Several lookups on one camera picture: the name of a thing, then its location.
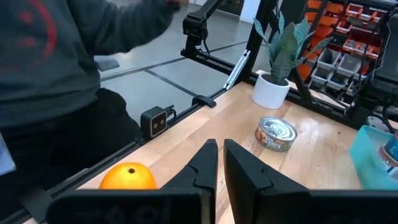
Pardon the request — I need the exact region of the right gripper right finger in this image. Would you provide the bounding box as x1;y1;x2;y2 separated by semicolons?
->
223;139;398;224

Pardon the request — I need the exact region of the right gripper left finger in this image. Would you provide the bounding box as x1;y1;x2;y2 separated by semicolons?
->
46;139;219;224

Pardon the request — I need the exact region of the orange fruit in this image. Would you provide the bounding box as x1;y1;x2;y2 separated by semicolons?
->
99;162;158;190

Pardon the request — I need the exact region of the salmon can silver lid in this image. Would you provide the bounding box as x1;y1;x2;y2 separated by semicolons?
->
254;116;299;152

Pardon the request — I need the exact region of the salmon can gold lid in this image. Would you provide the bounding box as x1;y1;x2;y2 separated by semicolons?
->
384;130;398;155
377;146;398;181

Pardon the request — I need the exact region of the black jointed mount arm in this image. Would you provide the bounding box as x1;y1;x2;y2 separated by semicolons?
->
181;0;225;60

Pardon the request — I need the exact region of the teal plastic tray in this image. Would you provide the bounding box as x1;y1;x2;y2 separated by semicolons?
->
349;124;398;190

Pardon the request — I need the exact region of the white plant pot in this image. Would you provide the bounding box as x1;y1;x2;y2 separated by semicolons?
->
251;73;292;110

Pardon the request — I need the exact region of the black table edge clamp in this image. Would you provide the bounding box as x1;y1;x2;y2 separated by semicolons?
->
192;95;218;109

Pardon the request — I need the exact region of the person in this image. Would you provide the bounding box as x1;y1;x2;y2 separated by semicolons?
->
0;0;190;218

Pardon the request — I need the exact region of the green artificial plant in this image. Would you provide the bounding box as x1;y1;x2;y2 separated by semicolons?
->
253;11;333;84

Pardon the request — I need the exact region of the orange gray parts bin rack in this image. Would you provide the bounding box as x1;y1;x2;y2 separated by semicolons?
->
297;0;388;98

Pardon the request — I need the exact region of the black table-level camera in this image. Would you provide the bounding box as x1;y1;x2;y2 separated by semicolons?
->
139;105;177;140

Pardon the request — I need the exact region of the silver edge bracket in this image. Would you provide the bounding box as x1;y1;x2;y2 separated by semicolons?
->
223;49;251;91

